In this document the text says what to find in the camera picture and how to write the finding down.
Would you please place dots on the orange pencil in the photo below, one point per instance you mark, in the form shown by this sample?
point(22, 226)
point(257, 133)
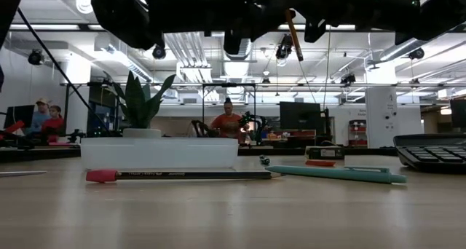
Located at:
point(294, 38)

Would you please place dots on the clear pencil box teal lid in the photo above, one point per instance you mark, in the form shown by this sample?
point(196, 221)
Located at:
point(160, 152)

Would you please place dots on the dark green marker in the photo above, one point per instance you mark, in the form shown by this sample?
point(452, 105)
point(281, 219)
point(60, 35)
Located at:
point(264, 160)

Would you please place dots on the small red eraser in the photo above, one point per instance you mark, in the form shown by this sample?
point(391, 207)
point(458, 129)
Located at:
point(320, 163)

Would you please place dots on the black pencil red eraser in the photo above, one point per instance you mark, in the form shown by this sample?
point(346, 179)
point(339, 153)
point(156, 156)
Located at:
point(182, 175)

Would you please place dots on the teal pen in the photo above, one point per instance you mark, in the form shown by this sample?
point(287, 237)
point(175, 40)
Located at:
point(327, 173)

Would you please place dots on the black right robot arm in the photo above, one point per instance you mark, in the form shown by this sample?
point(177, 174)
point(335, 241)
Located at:
point(418, 8)

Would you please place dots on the black background robot arm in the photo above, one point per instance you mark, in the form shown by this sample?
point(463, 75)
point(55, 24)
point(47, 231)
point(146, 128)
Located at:
point(256, 127)

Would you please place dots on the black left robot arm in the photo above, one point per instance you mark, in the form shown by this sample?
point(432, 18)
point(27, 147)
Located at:
point(7, 8)

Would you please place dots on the black ceiling spotlight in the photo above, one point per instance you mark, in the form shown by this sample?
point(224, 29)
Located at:
point(159, 52)
point(284, 47)
point(416, 53)
point(35, 57)

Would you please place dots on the snake plant in white pot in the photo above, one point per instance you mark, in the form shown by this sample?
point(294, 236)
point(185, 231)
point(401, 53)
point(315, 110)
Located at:
point(138, 103)

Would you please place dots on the black computer monitor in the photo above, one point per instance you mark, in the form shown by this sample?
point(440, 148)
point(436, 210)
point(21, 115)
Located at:
point(458, 114)
point(300, 115)
point(18, 117)

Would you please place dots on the person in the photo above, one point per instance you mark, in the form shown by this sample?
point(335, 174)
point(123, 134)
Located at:
point(54, 124)
point(40, 114)
point(228, 125)

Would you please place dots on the white building pillar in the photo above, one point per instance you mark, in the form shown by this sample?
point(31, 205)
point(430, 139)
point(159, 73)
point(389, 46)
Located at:
point(381, 107)

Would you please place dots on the shelf with red bins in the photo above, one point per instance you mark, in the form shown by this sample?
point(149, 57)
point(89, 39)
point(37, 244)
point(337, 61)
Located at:
point(358, 132)

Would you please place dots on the black desk calculator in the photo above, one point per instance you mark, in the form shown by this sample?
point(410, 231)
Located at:
point(429, 152)

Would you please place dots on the black metal stand frame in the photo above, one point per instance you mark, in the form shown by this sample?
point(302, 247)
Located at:
point(229, 84)

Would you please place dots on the black aluminium table frame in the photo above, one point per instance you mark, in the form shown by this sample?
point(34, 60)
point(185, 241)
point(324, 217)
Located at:
point(54, 155)

